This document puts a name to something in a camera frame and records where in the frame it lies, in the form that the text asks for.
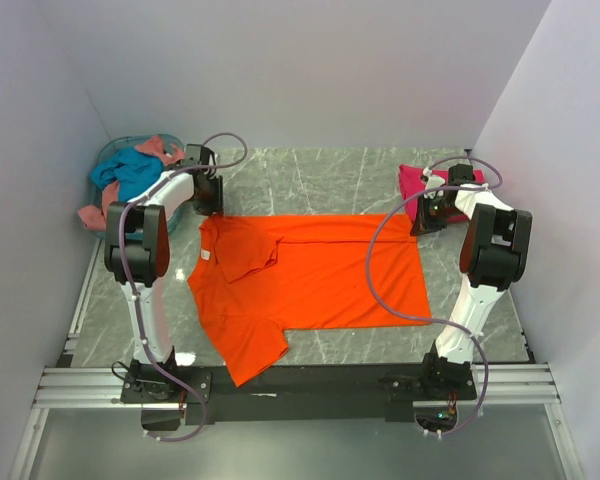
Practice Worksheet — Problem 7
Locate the blue t-shirt in basket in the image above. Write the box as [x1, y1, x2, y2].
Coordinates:
[90, 147, 164, 202]

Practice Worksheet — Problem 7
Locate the aluminium rail frame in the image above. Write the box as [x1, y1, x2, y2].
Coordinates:
[12, 244, 584, 479]

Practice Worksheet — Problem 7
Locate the transparent teal laundry basket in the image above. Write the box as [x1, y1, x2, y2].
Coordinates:
[87, 133, 187, 241]

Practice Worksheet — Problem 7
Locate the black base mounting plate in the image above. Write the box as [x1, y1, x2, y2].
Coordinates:
[120, 363, 477, 430]

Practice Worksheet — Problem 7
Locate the pink t-shirt in basket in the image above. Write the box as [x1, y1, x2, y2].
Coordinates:
[76, 134, 187, 232]

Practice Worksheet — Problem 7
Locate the orange t-shirt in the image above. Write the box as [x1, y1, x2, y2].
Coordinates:
[188, 214, 431, 386]

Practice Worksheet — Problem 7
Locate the folded magenta t-shirt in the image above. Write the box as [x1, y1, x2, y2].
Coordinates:
[398, 164, 485, 225]

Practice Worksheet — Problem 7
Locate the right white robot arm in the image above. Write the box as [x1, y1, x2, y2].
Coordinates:
[411, 164, 532, 399]

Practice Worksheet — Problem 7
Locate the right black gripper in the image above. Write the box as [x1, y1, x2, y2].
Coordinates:
[411, 194, 464, 237]

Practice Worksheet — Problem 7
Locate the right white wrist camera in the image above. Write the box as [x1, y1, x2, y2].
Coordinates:
[420, 168, 446, 199]

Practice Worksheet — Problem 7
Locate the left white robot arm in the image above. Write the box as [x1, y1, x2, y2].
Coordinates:
[104, 142, 223, 403]

